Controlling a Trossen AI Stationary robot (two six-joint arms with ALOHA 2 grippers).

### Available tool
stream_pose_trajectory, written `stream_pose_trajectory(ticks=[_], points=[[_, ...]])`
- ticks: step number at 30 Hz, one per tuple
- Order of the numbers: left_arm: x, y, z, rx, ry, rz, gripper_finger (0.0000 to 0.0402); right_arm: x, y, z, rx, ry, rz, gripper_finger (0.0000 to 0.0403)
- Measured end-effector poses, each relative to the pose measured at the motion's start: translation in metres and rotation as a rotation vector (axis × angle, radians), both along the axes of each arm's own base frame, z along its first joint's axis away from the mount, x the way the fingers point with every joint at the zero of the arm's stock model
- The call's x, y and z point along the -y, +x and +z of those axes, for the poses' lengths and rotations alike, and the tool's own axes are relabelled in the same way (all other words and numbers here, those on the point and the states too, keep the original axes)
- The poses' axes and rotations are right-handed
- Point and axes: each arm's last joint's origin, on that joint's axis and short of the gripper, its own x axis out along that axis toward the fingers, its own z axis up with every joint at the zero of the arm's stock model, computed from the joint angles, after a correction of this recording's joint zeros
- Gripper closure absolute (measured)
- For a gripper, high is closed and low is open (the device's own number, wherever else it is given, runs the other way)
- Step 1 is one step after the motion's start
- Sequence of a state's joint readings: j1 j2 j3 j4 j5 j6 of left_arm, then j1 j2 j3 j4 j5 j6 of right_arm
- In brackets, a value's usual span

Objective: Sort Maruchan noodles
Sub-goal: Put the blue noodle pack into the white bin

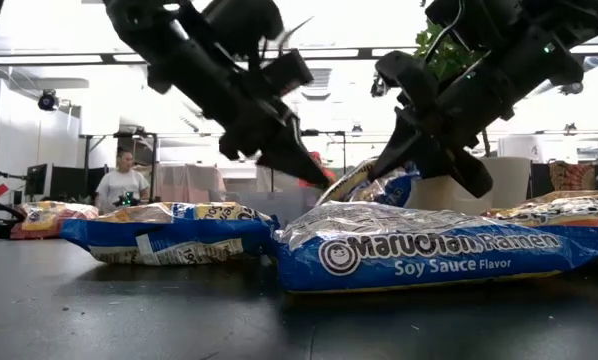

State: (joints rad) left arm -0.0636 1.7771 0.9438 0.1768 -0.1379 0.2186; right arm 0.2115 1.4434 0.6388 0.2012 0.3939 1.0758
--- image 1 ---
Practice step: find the small computer monitor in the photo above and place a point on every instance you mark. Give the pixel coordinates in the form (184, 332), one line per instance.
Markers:
(38, 180)

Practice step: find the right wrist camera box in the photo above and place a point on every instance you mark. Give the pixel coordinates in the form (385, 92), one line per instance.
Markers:
(406, 75)

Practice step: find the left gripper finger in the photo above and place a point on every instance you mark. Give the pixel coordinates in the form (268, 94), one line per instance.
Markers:
(294, 157)
(239, 142)

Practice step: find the green plant in white pot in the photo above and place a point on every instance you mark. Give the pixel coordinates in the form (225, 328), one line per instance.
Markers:
(446, 60)

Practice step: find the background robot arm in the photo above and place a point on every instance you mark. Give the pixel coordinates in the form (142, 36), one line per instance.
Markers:
(125, 200)

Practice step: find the red Maruchan ramen pack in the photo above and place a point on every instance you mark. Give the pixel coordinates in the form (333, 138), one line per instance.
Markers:
(49, 220)

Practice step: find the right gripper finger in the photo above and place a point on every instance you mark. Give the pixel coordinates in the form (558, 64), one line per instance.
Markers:
(401, 142)
(466, 175)

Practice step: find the wide black screen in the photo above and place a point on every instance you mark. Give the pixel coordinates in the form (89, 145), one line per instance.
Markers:
(74, 184)

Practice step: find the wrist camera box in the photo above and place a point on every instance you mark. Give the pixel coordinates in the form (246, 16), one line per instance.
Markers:
(406, 75)
(288, 72)

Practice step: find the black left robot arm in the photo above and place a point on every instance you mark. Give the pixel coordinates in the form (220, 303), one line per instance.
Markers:
(144, 30)

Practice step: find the white cylinder container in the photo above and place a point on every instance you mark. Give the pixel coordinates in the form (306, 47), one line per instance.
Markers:
(521, 147)

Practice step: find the black ceiling camera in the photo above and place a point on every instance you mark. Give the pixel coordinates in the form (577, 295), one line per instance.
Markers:
(47, 100)
(571, 89)

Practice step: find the small ceiling fixture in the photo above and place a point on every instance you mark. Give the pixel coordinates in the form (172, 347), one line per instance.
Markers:
(379, 89)

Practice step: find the blue Maruchan ramen pack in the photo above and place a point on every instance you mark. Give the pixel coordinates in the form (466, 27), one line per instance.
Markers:
(384, 190)
(429, 260)
(129, 235)

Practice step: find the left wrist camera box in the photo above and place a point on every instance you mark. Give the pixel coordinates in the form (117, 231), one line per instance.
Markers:
(288, 72)

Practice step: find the orange patterned cloth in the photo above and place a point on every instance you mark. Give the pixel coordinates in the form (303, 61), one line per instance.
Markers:
(571, 176)

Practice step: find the pale pink curtain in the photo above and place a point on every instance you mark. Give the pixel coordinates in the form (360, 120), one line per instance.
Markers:
(189, 182)

